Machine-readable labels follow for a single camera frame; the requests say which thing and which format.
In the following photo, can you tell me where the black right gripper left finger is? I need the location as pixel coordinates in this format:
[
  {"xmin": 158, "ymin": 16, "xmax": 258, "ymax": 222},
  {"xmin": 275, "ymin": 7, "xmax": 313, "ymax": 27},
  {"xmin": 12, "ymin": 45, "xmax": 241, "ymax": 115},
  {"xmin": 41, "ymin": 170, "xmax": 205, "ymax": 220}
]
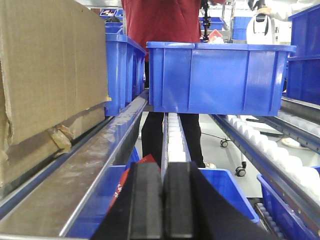
[{"xmin": 92, "ymin": 172, "xmax": 163, "ymax": 240}]

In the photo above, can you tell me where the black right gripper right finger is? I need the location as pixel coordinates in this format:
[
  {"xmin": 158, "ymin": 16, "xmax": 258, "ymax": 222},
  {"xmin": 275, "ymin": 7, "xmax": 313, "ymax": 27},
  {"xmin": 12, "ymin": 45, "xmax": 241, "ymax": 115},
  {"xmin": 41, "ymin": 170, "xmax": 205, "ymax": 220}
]
[{"xmin": 164, "ymin": 162, "xmax": 277, "ymax": 240}]

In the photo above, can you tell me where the brown cardboard carton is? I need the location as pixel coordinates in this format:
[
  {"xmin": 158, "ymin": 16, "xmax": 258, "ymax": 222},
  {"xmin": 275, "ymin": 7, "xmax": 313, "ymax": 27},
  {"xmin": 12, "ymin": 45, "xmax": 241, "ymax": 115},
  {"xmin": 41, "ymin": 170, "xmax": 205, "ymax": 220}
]
[{"xmin": 0, "ymin": 0, "xmax": 109, "ymax": 187}]

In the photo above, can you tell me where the blue lower bin centre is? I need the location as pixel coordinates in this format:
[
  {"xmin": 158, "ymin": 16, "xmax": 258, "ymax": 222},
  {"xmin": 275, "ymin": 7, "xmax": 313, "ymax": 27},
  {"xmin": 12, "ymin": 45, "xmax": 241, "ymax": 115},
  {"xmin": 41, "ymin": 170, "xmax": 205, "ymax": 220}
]
[{"xmin": 65, "ymin": 164, "xmax": 260, "ymax": 239}]

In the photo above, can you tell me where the black caster wheel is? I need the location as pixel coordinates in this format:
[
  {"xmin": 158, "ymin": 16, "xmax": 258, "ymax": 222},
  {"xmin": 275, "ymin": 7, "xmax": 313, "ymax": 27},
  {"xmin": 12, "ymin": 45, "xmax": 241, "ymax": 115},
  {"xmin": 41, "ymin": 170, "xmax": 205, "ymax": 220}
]
[{"xmin": 235, "ymin": 161, "xmax": 247, "ymax": 177}]

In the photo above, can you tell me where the white roller track centre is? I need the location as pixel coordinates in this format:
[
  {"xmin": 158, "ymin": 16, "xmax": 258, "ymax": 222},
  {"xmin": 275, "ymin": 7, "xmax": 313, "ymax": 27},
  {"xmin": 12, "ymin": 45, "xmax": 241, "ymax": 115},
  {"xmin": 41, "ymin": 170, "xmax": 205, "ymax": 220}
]
[{"xmin": 161, "ymin": 112, "xmax": 191, "ymax": 179}]

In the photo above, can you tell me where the white roller track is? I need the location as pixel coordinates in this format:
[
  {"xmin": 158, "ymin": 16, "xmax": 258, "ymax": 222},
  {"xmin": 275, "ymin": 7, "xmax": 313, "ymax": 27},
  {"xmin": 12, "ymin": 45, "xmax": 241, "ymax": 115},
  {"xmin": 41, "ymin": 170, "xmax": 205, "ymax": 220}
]
[
  {"xmin": 161, "ymin": 112, "xmax": 191, "ymax": 179},
  {"xmin": 212, "ymin": 115, "xmax": 320, "ymax": 239},
  {"xmin": 257, "ymin": 96, "xmax": 320, "ymax": 154}
]

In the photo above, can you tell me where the blue lower bin right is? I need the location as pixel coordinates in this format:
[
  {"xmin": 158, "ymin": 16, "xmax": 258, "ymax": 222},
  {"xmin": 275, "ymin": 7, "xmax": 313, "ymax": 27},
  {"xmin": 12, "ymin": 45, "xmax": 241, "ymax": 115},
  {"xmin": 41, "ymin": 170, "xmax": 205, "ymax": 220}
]
[{"xmin": 257, "ymin": 169, "xmax": 320, "ymax": 240}]

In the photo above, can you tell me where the blue plastic bin centre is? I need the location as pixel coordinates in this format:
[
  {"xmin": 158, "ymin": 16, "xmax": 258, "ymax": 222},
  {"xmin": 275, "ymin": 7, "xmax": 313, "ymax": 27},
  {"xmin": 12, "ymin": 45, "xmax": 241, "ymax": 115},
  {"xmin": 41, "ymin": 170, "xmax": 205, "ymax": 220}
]
[{"xmin": 146, "ymin": 41, "xmax": 296, "ymax": 117}]

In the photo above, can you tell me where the blue plastic bin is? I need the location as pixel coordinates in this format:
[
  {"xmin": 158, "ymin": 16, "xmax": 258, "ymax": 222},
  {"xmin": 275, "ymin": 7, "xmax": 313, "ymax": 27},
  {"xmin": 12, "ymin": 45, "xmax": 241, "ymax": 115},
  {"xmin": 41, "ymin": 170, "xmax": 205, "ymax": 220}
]
[
  {"xmin": 146, "ymin": 41, "xmax": 296, "ymax": 117},
  {"xmin": 286, "ymin": 5, "xmax": 320, "ymax": 105},
  {"xmin": 104, "ymin": 33, "xmax": 146, "ymax": 117}
]

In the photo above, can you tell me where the white roller track far right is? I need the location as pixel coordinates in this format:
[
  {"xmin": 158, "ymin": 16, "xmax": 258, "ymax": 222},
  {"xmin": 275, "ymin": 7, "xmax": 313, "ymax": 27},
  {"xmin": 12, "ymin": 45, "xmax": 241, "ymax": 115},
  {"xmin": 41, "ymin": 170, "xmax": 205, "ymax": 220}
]
[{"xmin": 257, "ymin": 96, "xmax": 320, "ymax": 154}]

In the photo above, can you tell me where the blue plastic bin left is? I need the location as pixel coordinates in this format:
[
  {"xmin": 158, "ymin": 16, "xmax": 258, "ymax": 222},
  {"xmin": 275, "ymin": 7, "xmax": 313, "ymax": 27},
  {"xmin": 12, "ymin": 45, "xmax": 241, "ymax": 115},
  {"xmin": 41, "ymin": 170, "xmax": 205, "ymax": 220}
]
[{"xmin": 104, "ymin": 33, "xmax": 146, "ymax": 117}]

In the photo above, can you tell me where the blue plastic bin right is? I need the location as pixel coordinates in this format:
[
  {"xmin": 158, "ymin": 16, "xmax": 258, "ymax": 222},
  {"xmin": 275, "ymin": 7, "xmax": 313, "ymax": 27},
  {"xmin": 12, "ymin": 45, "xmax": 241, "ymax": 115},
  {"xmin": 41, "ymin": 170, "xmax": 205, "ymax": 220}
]
[{"xmin": 286, "ymin": 5, "xmax": 320, "ymax": 105}]

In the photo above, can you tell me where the person in red top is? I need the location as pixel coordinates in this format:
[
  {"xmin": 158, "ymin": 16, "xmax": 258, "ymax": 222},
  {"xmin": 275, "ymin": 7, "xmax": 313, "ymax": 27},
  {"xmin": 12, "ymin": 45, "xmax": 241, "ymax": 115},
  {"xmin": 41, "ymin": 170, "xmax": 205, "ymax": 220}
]
[{"xmin": 121, "ymin": 0, "xmax": 216, "ymax": 169}]

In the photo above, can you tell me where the steel shelf rail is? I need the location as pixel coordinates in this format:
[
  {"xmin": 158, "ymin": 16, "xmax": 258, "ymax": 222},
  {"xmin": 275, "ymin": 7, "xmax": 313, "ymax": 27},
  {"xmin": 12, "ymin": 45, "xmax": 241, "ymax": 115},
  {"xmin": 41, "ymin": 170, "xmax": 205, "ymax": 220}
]
[{"xmin": 0, "ymin": 90, "xmax": 149, "ymax": 240}]

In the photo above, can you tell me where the black camera stand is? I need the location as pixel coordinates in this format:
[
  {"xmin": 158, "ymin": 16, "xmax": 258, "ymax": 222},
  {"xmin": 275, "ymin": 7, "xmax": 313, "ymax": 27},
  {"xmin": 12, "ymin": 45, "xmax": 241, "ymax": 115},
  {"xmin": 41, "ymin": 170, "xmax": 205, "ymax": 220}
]
[{"xmin": 201, "ymin": 0, "xmax": 210, "ymax": 43}]

